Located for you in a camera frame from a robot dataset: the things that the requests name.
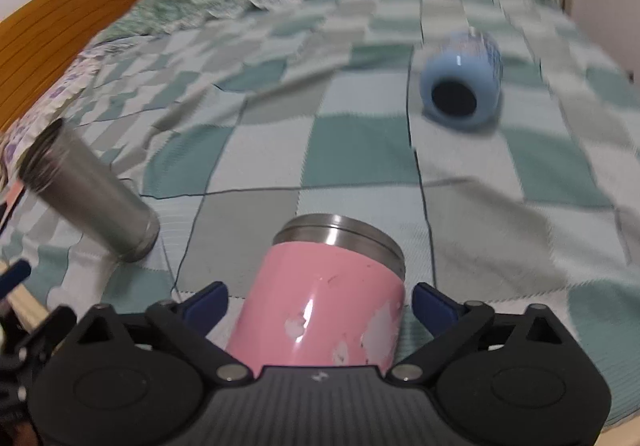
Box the pink insulated cup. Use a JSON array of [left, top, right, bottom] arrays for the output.
[[227, 213, 406, 374]]

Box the tall stainless steel cup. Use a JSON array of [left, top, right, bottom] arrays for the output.
[[18, 118, 160, 262]]

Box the orange wooden headboard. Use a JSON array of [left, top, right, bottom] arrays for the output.
[[0, 0, 138, 131]]

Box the light blue cup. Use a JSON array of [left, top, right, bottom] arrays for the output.
[[419, 28, 503, 132]]

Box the purple floral pillow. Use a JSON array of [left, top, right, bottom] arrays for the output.
[[1, 47, 108, 206]]

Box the green checkered bed blanket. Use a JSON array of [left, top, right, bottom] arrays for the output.
[[1, 0, 639, 423]]

